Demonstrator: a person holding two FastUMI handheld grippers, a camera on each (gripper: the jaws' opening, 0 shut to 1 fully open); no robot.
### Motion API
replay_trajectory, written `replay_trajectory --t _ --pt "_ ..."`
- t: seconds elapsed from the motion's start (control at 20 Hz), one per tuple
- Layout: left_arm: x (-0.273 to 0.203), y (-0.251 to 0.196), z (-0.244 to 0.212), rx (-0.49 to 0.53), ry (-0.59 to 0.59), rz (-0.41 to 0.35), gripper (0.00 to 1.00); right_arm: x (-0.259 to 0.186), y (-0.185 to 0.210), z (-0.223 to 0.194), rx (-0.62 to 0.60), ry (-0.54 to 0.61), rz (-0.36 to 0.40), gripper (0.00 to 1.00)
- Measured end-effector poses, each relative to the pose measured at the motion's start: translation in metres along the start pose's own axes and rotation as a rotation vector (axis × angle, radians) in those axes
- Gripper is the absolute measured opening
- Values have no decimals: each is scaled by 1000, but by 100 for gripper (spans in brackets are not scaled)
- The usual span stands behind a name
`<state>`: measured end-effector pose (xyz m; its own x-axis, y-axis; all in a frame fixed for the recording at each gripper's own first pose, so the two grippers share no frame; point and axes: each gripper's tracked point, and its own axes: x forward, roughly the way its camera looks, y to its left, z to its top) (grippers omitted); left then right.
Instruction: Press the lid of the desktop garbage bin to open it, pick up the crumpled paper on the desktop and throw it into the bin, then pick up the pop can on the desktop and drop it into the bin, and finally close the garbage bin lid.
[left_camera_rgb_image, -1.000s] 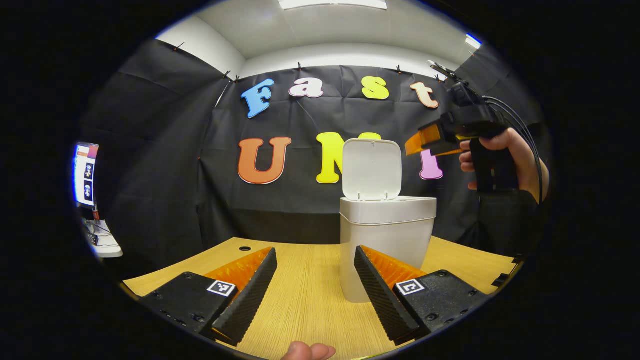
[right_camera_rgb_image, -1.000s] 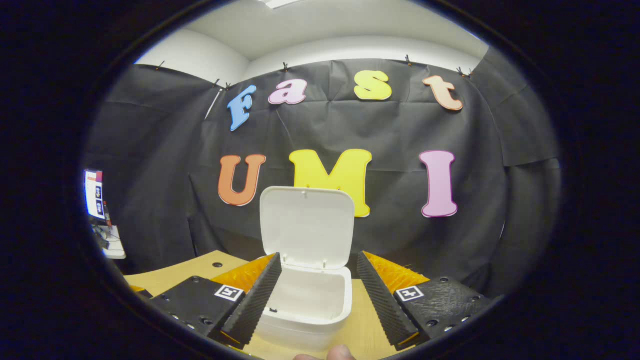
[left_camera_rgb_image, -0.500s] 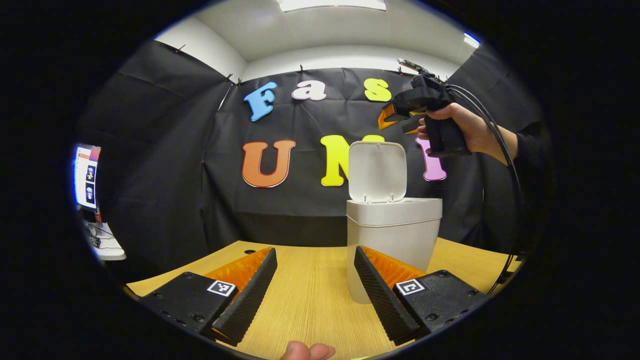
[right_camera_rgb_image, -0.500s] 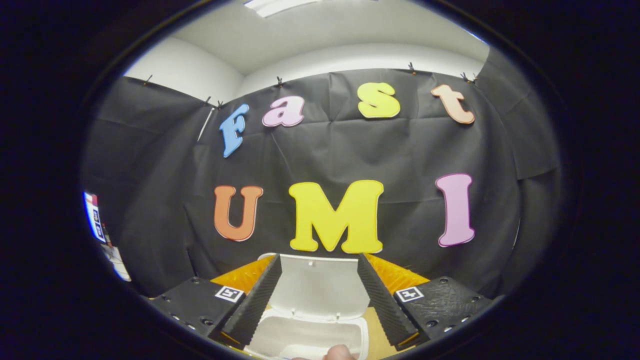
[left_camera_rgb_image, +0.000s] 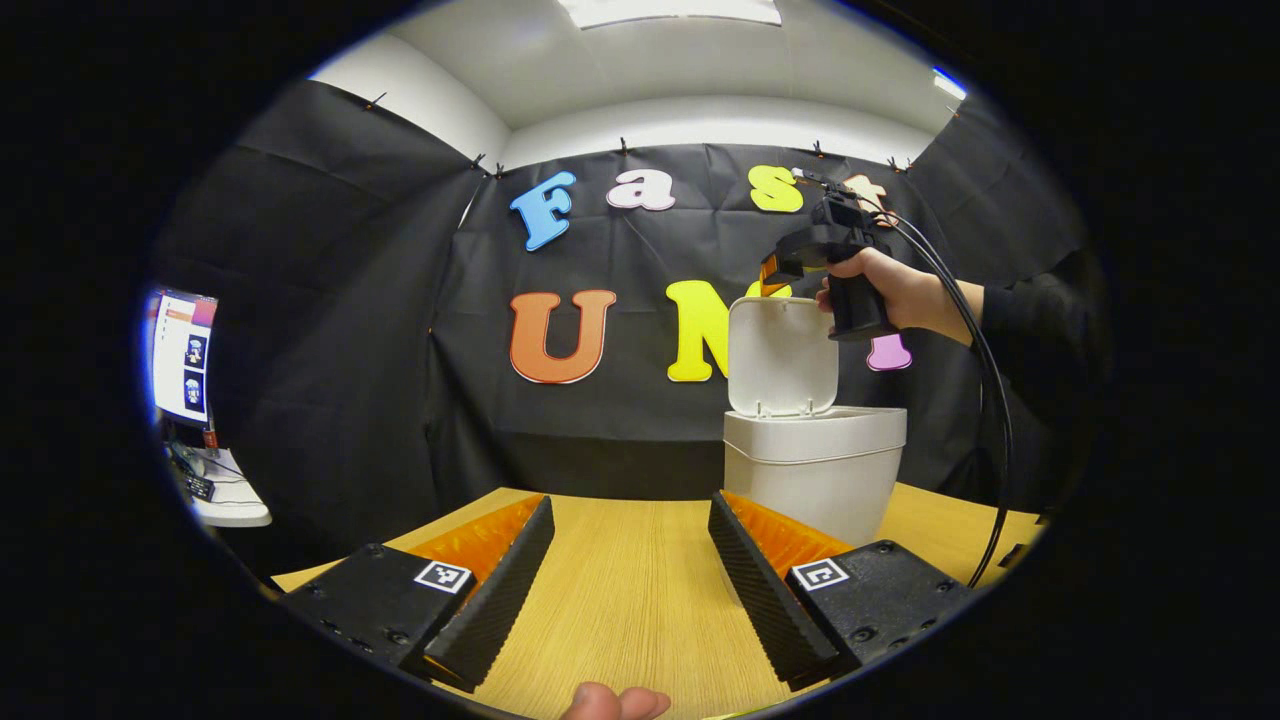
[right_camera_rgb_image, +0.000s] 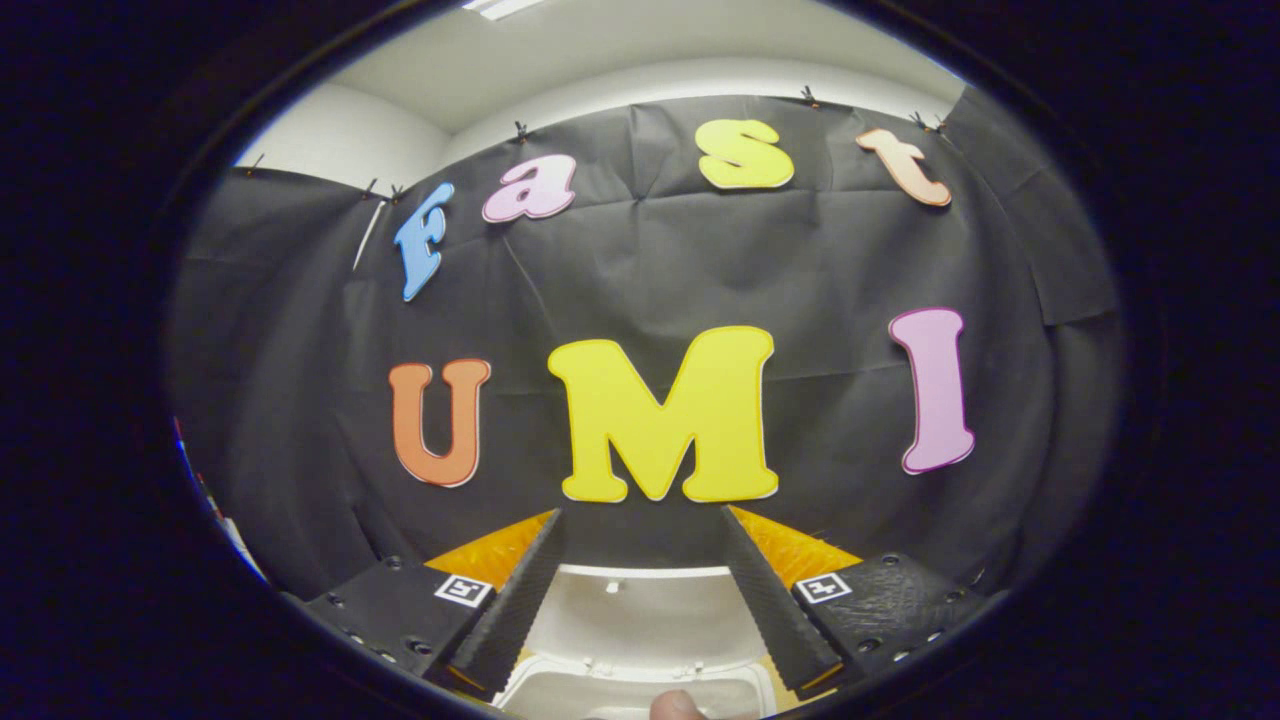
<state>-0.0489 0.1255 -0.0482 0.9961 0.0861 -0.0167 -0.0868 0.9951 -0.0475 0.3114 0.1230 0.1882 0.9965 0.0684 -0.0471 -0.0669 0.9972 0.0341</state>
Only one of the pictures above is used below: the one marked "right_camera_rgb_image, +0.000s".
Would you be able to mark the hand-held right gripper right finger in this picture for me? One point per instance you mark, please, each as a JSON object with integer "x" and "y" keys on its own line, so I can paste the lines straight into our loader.
{"x": 770, "y": 610}

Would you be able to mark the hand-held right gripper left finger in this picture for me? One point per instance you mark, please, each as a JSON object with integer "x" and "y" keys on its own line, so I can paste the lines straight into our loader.
{"x": 515, "y": 610}

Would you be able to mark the white desktop garbage bin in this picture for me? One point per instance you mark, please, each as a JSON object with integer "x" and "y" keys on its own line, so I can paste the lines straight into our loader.
{"x": 640, "y": 620}

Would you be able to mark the black backdrop cloth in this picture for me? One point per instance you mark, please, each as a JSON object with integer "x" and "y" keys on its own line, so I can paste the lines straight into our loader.
{"x": 640, "y": 270}

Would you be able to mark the ceiling light panel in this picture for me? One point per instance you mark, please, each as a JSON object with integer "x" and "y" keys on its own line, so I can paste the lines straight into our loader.
{"x": 500, "y": 7}

